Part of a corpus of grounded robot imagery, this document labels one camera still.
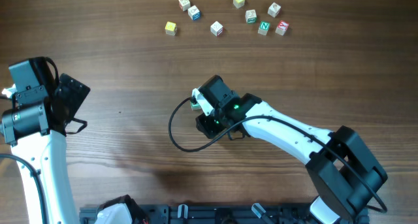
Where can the yellow wooden block left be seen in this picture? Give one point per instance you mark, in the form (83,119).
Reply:
(171,28)

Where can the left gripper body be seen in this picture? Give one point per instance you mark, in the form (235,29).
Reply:
(73,95)

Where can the dark green block Z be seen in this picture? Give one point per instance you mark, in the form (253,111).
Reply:
(251,16)

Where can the green wooden block Z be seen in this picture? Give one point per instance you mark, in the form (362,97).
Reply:
(195,106)

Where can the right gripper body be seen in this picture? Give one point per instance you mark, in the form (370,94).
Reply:
(213,124)

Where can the yellow wooden block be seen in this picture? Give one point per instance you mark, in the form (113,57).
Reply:
(239,3)
(171,28)

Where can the red wooden letter block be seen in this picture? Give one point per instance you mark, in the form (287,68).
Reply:
(282,27)

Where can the plain wooden block bird picture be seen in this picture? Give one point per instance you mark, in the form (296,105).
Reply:
(274,9)

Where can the red-edged wooden block top left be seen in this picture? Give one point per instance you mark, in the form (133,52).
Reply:
(184,4)

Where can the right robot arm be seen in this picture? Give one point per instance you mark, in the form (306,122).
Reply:
(343,170)

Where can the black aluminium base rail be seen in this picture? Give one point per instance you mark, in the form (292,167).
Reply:
(282,214)

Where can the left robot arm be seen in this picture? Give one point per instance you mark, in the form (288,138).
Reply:
(47,190)

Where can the green wooden block N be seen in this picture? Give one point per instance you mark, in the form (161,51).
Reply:
(263,28)

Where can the yellow wooden block top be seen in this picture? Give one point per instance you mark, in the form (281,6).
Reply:
(239,3)

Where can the blue-edged wooden block A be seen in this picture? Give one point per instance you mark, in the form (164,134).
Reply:
(194,13)

